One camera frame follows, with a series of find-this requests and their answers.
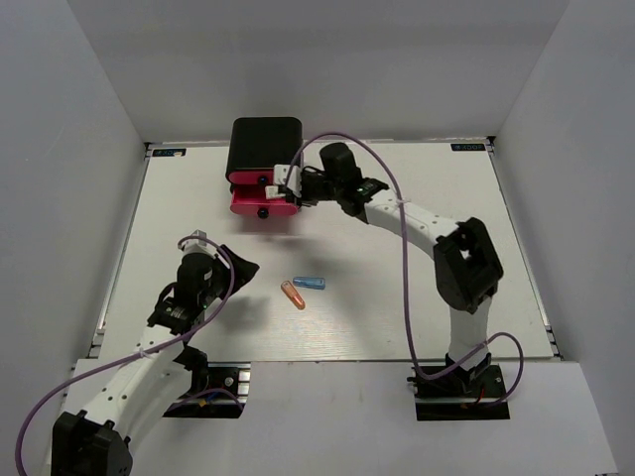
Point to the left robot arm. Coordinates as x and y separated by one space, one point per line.
163 371

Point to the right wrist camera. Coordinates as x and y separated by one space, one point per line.
288 174

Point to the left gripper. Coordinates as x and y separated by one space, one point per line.
243 270

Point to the orange correction tape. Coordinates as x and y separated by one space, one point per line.
290 291

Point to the blue table corner sticker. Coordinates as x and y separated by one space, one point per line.
467 147

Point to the white staples box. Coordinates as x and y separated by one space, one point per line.
272 192

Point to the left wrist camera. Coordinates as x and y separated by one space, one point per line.
196 243

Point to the left blue table sticker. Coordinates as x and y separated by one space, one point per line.
169 152

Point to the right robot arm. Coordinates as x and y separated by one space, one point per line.
466 265

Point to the black drawer cabinet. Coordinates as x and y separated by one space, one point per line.
261 143

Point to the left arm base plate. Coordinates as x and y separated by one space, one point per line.
221 393

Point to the blue correction tape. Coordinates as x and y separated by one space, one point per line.
313 283

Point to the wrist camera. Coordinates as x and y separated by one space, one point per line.
196 243
288 174

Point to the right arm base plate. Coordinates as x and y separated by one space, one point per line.
445 399

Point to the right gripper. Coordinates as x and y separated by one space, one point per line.
304 198

